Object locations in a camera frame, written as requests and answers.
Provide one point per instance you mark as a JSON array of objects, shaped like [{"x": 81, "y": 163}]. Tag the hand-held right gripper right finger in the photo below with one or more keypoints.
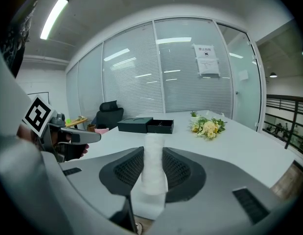
[{"x": 181, "y": 175}]

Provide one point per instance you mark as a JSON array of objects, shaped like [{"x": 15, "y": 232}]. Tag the pink container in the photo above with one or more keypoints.
[{"x": 101, "y": 131}]

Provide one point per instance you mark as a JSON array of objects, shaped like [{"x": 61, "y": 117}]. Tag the long ceiling light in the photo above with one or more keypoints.
[{"x": 54, "y": 17}]

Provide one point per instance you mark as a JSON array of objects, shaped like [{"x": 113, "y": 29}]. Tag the black office chair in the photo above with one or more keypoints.
[{"x": 109, "y": 117}]

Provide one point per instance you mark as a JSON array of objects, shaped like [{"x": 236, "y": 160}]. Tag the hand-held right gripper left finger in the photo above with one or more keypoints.
[{"x": 122, "y": 172}]

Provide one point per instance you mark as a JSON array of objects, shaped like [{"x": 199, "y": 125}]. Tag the yellow and white flower bouquet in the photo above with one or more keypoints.
[{"x": 207, "y": 127}]

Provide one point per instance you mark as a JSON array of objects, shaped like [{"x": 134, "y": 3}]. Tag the person's shoe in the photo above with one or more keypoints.
[{"x": 139, "y": 228}]

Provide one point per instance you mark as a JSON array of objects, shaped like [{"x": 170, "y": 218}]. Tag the white small item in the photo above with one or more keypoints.
[{"x": 153, "y": 160}]

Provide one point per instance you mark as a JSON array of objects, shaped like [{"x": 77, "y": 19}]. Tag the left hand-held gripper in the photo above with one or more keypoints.
[{"x": 37, "y": 115}]

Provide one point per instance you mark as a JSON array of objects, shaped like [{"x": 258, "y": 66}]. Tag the person's left forearm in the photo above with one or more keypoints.
[{"x": 26, "y": 133}]

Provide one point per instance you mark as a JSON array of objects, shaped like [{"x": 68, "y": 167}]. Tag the small potted green plant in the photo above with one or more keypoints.
[{"x": 194, "y": 115}]

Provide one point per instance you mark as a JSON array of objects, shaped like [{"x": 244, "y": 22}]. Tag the dark metal railing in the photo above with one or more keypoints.
[{"x": 288, "y": 106}]

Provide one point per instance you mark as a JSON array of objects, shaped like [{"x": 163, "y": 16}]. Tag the small white paper on glass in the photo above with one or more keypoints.
[{"x": 243, "y": 75}]

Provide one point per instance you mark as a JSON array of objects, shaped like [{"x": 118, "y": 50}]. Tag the black drawer box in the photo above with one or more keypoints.
[{"x": 135, "y": 125}]

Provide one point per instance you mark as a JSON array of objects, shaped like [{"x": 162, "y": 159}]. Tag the small wooden side table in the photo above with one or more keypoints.
[{"x": 76, "y": 121}]

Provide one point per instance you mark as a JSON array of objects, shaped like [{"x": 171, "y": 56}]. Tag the person's left hand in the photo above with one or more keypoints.
[{"x": 86, "y": 150}]

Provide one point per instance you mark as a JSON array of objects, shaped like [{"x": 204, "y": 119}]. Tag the white paper sign with icon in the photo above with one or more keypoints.
[{"x": 203, "y": 51}]

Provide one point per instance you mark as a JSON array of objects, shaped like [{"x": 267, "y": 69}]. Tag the black pendant lamp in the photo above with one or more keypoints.
[{"x": 273, "y": 75}]

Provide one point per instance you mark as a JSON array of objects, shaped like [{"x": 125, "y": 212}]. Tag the glass door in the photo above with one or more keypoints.
[{"x": 241, "y": 99}]

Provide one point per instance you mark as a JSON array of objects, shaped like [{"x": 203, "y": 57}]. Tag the white paper notice sheet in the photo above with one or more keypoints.
[{"x": 208, "y": 67}]

